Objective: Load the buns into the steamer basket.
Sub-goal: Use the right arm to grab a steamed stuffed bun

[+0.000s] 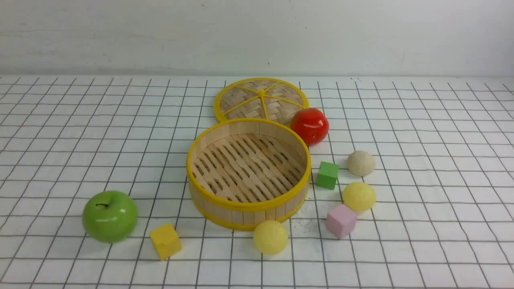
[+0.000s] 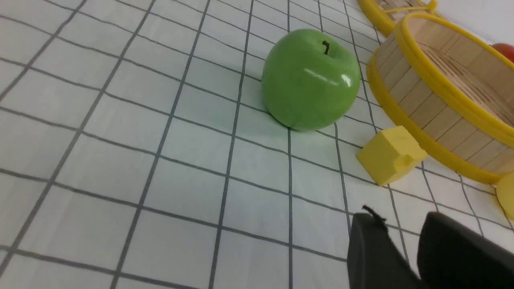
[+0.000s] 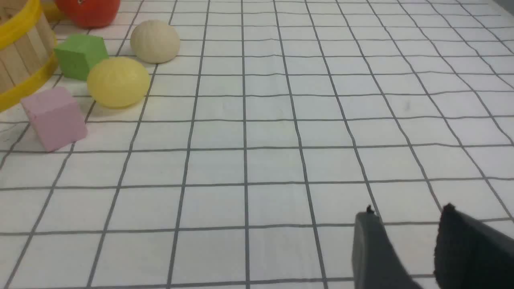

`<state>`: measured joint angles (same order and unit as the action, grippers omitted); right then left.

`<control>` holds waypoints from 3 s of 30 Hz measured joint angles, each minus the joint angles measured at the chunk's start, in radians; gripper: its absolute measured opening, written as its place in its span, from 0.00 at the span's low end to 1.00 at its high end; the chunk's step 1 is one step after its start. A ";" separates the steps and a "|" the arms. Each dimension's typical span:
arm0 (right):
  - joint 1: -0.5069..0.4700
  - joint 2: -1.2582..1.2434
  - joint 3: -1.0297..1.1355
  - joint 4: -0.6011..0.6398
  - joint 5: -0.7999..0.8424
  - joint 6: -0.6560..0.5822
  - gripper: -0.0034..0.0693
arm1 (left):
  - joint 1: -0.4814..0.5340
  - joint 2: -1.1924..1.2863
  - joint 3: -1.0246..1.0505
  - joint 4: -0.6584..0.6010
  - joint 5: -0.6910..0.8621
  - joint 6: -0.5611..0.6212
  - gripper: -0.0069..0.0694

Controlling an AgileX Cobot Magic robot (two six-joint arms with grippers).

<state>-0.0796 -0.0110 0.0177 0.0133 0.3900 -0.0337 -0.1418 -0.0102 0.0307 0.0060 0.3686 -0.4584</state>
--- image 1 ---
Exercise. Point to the yellow bun front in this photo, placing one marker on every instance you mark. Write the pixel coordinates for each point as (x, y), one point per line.
(270, 237)

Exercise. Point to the yellow bun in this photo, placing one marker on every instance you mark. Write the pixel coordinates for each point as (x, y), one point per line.
(359, 197)
(270, 237)

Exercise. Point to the white beige bun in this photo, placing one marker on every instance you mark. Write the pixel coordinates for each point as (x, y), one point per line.
(361, 163)

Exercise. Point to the bamboo steamer tray yellow rim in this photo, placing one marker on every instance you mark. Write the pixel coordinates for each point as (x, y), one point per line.
(245, 171)

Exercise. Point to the woven bamboo steamer lid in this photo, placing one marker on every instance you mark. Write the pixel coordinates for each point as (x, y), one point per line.
(259, 97)

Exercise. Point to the red tomato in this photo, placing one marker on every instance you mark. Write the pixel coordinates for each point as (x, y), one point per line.
(311, 125)

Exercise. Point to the green cube block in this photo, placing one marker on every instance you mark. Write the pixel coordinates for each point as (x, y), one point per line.
(327, 175)

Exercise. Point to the pink cube block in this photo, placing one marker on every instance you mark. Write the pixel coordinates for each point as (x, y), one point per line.
(341, 221)

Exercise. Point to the yellow cube block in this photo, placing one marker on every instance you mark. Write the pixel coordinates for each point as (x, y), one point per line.
(166, 241)

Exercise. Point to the green apple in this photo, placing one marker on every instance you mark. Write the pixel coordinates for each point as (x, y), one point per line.
(110, 216)

